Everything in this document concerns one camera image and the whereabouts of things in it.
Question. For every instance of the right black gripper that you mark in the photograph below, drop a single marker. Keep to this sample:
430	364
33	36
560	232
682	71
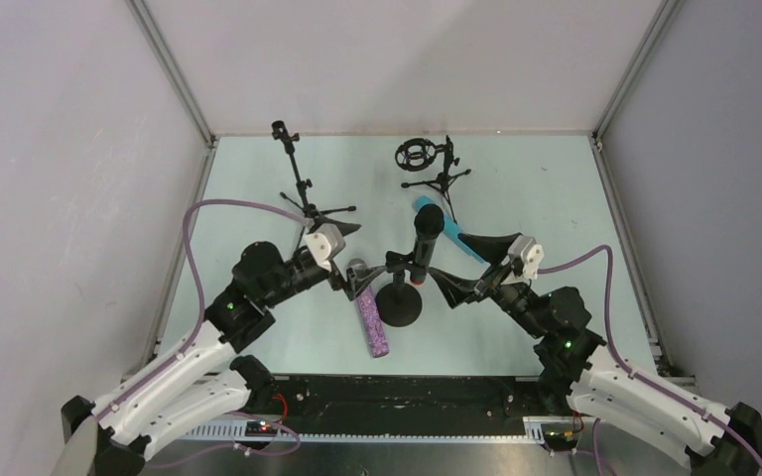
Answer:
486	281

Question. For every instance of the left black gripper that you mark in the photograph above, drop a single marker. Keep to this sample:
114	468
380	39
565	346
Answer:
339	264

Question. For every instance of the black round base stand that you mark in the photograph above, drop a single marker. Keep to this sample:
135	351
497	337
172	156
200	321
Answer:
399	304

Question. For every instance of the black microphone orange end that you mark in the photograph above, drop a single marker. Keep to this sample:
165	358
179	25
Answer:
429	224

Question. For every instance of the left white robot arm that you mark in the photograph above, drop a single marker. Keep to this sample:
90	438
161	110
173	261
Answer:
205	374

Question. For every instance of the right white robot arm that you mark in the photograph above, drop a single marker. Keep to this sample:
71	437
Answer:
585	371

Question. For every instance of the tall black tripod stand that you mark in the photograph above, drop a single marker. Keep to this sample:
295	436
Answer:
308	209

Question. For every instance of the blue microphone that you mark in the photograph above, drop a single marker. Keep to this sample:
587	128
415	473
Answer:
451	229

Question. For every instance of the purple glitter microphone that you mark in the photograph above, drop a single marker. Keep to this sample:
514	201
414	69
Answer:
372	325

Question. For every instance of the right circuit board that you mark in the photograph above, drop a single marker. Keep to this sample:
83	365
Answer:
560	442

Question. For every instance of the circuit board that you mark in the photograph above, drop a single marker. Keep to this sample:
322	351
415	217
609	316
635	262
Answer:
560	442
260	429

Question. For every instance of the left circuit board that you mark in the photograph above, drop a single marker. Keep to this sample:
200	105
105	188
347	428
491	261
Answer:
260	429

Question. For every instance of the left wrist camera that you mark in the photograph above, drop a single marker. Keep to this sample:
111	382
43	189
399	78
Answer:
325	244

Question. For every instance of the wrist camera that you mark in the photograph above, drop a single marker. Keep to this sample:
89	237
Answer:
525	257
325	244

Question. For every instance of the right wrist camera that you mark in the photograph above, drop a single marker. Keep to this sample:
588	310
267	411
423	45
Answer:
525	257

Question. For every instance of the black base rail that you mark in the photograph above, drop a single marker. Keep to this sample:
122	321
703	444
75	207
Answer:
406	406

